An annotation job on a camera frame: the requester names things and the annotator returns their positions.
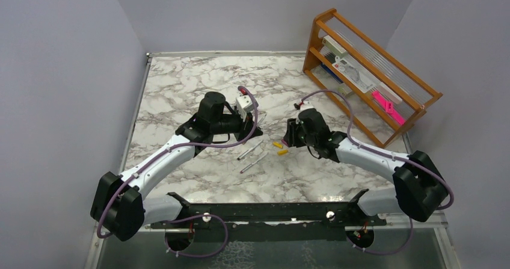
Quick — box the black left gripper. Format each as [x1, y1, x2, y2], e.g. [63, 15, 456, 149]
[211, 108, 263, 144]

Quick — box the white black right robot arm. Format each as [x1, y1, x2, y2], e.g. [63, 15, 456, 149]
[283, 108, 449, 225]

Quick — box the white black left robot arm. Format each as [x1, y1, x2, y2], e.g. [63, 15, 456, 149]
[90, 86, 263, 241]

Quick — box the yellow pen cap upper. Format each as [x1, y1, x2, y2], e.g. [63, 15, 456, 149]
[272, 141, 283, 149]

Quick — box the silver pen middle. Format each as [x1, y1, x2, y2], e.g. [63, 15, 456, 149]
[236, 140, 263, 161]

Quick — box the white device on shelf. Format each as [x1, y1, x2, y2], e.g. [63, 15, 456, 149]
[333, 55, 376, 93]

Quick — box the wooden shelf rack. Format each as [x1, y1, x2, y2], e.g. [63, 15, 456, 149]
[303, 8, 442, 147]

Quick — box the pink tool on shelf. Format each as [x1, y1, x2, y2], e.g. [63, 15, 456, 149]
[372, 91, 405, 126]

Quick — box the white green box on shelf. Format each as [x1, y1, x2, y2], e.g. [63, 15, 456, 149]
[322, 35, 349, 58]

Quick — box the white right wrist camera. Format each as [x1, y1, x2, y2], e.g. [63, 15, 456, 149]
[294, 101, 314, 112]

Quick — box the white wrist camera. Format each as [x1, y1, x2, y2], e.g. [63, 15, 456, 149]
[294, 101, 314, 112]
[235, 95, 254, 121]

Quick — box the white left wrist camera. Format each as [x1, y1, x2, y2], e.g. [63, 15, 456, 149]
[235, 95, 254, 121]

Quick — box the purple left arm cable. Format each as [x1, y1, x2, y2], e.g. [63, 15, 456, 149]
[96, 85, 260, 259]

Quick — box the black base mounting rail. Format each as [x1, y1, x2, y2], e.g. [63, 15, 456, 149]
[150, 202, 386, 243]

